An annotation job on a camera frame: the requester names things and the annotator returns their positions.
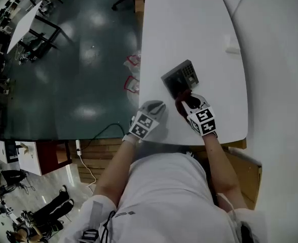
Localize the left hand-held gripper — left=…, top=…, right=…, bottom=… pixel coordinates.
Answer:
left=128, top=100, right=167, bottom=139

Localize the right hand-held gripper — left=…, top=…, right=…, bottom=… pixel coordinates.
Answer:
left=181, top=94, right=217, bottom=137

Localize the dark red cloth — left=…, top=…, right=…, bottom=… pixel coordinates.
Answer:
left=174, top=89, right=193, bottom=118

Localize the grey keypad device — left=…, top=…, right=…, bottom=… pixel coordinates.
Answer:
left=161, top=59, right=200, bottom=100

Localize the person's right forearm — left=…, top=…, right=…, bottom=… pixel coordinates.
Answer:
left=202, top=135, right=248, bottom=210

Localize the person's left forearm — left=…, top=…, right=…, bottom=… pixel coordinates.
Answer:
left=93, top=140, right=139, bottom=209

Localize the white wristband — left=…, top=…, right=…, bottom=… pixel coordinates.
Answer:
left=122, top=133, right=140, bottom=144

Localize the cardboard piece under table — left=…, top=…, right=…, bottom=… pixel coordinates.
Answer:
left=219, top=138, right=247, bottom=150

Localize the small white packet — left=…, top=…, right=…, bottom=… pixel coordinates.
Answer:
left=223, top=33, right=241, bottom=54

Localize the wooden slat pallet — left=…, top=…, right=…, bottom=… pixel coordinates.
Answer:
left=69, top=138, right=124, bottom=184

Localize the flat cardboard sheet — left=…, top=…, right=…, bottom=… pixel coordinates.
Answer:
left=222, top=145, right=263, bottom=210

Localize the person's white shirt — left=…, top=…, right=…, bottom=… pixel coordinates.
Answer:
left=62, top=152, right=266, bottom=243

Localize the dark red cabinet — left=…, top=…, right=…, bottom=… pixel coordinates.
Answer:
left=36, top=140, right=72, bottom=176

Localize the brown cardboard box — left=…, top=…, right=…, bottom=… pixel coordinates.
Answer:
left=134, top=0, right=146, bottom=14

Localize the white cabinet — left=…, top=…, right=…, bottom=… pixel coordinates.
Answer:
left=14, top=141, right=43, bottom=176

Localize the white table with black legs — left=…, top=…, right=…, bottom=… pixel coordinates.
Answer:
left=6, top=0, right=62, bottom=55

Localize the clear bag with red handle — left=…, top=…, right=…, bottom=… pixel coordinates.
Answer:
left=123, top=75, right=140, bottom=95
left=123, top=51, right=141, bottom=73

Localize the white cable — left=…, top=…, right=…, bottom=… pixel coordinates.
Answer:
left=79, top=154, right=98, bottom=194

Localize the black cord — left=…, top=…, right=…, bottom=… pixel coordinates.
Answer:
left=98, top=210, right=117, bottom=243

